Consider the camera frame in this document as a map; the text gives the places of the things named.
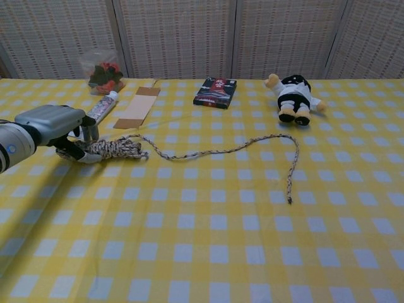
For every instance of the yellow white checked tablecloth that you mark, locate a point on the yellow white checked tablecloth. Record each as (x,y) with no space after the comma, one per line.
(202,236)

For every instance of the white floral toothpaste tube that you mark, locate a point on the white floral toothpaste tube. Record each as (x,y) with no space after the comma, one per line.
(102,105)

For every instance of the clear bag of red items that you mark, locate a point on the clear bag of red items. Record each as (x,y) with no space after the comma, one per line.
(104,75)

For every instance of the black white plush toy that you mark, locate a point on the black white plush toy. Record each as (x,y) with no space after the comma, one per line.
(293,94)

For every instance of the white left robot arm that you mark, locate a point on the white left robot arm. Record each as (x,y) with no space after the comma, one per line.
(15,145)

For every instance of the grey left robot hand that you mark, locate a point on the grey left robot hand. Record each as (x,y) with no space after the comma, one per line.
(50,121)

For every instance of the flat brown cardboard piece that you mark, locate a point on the flat brown cardboard piece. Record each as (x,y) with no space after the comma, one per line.
(139,107)

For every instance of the dark box with red print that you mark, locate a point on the dark box with red print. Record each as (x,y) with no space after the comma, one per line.
(214,94)

